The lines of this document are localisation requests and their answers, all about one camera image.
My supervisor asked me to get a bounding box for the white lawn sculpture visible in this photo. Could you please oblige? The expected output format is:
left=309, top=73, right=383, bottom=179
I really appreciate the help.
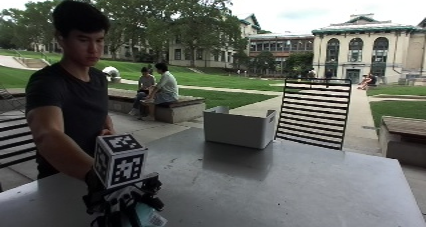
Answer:
left=101, top=65, right=122, bottom=84

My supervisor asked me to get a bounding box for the large green tree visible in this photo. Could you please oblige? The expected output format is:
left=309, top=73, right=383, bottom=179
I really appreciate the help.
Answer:
left=72, top=0, right=245, bottom=64

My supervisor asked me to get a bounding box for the the person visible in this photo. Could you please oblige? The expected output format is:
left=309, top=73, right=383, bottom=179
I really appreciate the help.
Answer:
left=24, top=0, right=117, bottom=182

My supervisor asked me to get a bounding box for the white open storage box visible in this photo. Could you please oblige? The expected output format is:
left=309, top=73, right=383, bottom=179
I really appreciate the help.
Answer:
left=202, top=106, right=278, bottom=150

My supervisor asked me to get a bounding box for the teal packet with white label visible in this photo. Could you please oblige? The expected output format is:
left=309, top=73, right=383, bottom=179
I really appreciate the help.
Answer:
left=130, top=201, right=169, bottom=227

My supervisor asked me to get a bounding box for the black slatted metal chair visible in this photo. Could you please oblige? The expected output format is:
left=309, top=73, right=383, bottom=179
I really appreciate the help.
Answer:
left=0, top=113, right=37, bottom=170
left=274, top=77, right=353, bottom=151

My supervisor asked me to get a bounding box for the brick building with glass front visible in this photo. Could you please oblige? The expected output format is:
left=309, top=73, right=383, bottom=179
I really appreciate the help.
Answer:
left=245, top=32, right=315, bottom=75

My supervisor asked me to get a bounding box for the stone bench with wooden top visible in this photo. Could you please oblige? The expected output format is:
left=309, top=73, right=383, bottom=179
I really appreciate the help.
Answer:
left=106, top=88, right=206, bottom=124
left=378, top=115, right=426, bottom=168

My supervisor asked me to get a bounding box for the cream building with arched windows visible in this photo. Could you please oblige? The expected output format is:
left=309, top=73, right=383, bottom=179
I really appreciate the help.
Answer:
left=311, top=13, right=426, bottom=85

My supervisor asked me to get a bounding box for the pale building with green roof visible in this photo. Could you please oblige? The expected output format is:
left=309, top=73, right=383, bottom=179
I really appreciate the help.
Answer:
left=166, top=13, right=263, bottom=69

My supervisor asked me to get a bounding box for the white cube with black markers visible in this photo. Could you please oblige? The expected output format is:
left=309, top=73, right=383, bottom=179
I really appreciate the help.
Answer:
left=92, top=133, right=149, bottom=190

